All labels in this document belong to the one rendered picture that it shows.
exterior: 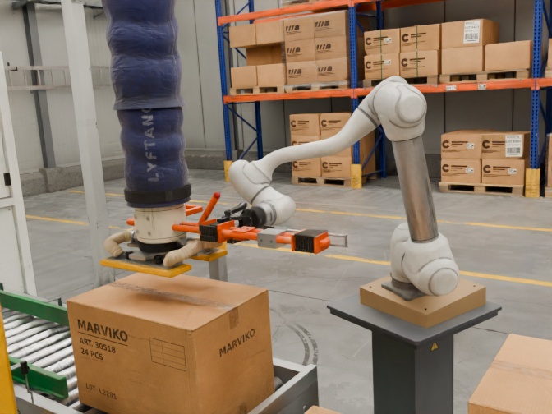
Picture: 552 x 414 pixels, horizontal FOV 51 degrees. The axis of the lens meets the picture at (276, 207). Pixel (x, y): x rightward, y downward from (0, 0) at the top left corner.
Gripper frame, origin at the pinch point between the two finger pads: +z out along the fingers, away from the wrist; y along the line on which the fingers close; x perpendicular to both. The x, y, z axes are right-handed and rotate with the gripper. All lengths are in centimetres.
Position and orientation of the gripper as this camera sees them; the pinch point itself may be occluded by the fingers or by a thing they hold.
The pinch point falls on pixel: (220, 230)
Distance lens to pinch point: 187.5
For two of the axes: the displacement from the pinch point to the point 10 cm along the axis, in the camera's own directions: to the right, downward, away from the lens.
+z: -5.5, 2.0, -8.1
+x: -8.3, -0.6, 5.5
